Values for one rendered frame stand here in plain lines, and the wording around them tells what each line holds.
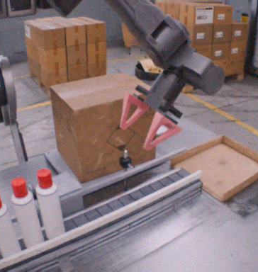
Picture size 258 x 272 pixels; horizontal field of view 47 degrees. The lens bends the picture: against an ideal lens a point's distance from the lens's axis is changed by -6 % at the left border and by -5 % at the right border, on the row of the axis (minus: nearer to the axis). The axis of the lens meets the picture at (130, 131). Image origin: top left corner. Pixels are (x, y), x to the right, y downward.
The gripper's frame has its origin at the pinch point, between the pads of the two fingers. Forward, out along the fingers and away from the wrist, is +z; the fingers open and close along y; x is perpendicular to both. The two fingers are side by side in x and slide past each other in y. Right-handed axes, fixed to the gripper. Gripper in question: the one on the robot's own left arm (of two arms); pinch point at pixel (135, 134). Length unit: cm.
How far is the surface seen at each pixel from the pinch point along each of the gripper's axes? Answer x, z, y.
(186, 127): 65, -8, -47
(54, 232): 1.4, 32.2, -6.3
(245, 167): 64, -8, -9
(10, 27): 81, 11, -538
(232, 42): 271, -146, -244
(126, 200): 22.3, 20.0, -12.0
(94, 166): 19.4, 19.9, -29.7
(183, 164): 49, 4, -24
